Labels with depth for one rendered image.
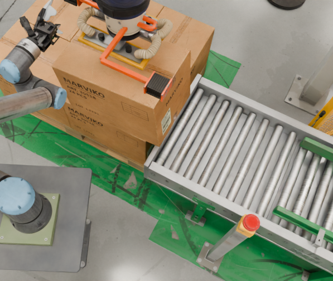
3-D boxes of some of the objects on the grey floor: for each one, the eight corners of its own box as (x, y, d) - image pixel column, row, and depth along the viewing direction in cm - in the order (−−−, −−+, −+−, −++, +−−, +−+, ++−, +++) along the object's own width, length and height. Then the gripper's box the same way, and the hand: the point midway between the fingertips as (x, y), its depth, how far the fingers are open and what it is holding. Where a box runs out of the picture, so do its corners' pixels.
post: (217, 254, 246) (260, 221, 155) (213, 263, 243) (254, 235, 153) (208, 249, 247) (245, 213, 156) (203, 258, 244) (239, 227, 154)
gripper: (48, 64, 159) (73, 33, 167) (35, 33, 141) (64, -1, 149) (31, 57, 161) (57, 25, 168) (17, 25, 143) (47, -9, 151)
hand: (55, 10), depth 159 cm, fingers open, 14 cm apart
